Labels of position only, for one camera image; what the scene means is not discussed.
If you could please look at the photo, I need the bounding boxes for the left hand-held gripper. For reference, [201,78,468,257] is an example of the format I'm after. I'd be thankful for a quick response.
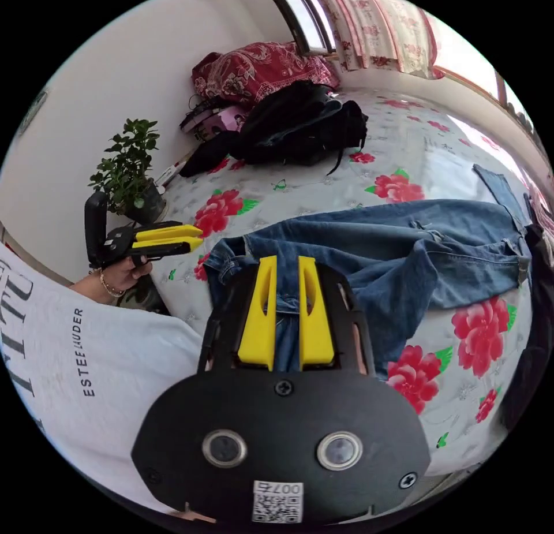
[102,220,204,270]

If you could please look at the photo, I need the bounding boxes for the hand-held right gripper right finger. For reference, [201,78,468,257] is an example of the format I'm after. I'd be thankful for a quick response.
[297,256,335,369]

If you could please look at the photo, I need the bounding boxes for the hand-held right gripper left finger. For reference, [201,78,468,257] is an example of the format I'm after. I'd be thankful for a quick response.
[237,256,278,372]

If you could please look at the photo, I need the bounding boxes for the blue jeans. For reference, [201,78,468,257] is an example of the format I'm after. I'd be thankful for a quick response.
[202,163,534,381]

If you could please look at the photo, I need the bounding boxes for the person's left forearm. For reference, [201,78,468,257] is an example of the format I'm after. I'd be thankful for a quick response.
[69,272,122,305]

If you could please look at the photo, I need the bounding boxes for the person's left hand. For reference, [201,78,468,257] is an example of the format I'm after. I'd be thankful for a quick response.
[100,256,153,299]

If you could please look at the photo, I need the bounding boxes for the green potted plant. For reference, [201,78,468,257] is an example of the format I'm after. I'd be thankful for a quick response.
[88,118,169,226]

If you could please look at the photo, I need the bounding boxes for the pink box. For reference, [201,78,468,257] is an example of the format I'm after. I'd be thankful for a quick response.
[179,105,248,137]

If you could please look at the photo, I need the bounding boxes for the bed with flowered sheet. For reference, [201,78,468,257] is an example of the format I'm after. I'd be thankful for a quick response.
[152,73,554,479]

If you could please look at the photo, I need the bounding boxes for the person's body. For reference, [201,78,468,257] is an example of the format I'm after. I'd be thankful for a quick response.
[0,238,205,514]

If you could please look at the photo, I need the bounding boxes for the pile of clothes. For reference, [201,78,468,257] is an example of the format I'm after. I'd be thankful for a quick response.
[179,80,369,179]

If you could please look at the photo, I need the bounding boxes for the red patterned pillow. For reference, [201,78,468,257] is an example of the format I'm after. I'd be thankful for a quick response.
[192,41,342,109]

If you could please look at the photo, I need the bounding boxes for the window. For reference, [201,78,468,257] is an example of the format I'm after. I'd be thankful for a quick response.
[257,0,339,59]

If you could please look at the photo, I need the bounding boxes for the flowered curtain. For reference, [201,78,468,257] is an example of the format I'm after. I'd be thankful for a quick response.
[308,0,439,77]

